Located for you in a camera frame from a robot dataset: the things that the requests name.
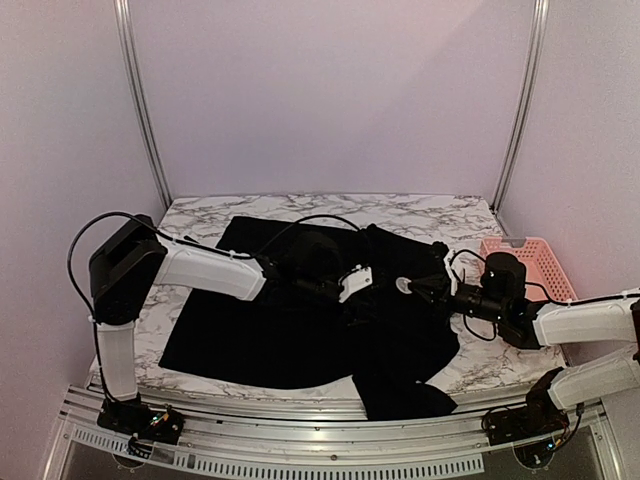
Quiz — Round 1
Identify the round orange white brooch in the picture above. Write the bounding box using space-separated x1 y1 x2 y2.
395 277 412 295

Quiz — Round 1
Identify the black t-shirt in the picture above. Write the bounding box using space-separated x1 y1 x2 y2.
159 216 460 421

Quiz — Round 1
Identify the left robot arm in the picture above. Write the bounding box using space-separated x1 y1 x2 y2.
77 212 374 434

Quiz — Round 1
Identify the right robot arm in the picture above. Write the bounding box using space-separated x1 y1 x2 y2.
396 252 639 436

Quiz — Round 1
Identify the pink perforated plastic basket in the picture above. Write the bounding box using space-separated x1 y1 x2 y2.
480 237 577 302

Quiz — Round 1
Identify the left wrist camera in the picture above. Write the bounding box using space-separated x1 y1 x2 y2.
338 265 373 303

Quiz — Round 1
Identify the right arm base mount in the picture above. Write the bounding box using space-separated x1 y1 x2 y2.
481 369 584 451

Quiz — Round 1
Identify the aluminium front rail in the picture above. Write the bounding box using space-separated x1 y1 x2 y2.
44 386 624 479

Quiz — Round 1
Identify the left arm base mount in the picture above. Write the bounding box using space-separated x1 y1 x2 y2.
97 398 185 445

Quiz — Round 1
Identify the right aluminium frame post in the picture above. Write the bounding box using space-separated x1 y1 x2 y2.
490 0 550 216

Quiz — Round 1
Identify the aluminium frame post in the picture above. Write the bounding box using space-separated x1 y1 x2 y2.
490 0 550 216
113 0 173 211

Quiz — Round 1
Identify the left aluminium frame post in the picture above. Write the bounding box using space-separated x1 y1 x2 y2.
113 0 173 211

